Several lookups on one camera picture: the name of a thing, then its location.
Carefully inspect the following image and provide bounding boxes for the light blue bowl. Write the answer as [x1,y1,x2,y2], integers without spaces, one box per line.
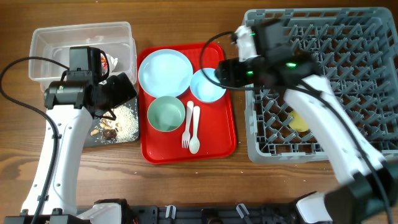
[190,68,226,103]

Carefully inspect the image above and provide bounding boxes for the rice and food scraps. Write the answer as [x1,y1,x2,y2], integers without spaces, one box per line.
[90,104,139,142]

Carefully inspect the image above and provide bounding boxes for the green bowl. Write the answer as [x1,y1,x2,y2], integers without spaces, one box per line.
[147,96,185,133]

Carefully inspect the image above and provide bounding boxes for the white plastic fork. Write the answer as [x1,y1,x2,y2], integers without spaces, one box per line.
[182,101,194,149]

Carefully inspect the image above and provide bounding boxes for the yellow cup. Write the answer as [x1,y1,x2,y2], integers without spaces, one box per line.
[288,110,309,133]

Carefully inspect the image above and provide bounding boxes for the white plastic spoon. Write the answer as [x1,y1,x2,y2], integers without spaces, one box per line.
[189,106,200,154]

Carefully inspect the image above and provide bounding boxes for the red snack wrapper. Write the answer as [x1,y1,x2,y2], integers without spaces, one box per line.
[101,55,108,75]

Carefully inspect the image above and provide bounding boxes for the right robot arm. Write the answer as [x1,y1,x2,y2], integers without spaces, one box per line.
[215,19,397,223]

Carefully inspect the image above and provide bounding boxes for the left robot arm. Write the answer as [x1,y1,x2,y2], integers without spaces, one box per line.
[1,46,137,223]

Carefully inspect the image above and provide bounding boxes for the grey dishwasher rack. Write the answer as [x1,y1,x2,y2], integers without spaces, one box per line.
[243,7,397,164]

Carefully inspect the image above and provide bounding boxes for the black plastic tray bin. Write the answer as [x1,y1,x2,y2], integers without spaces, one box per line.
[82,86,140,148]

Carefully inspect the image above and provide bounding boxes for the light blue plate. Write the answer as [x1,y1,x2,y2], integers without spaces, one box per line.
[138,49,193,98]

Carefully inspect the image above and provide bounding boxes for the red plastic tray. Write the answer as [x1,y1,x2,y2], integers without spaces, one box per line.
[137,43,236,164]

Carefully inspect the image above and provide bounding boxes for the clear plastic bin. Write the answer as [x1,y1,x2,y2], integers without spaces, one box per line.
[29,22,137,84]

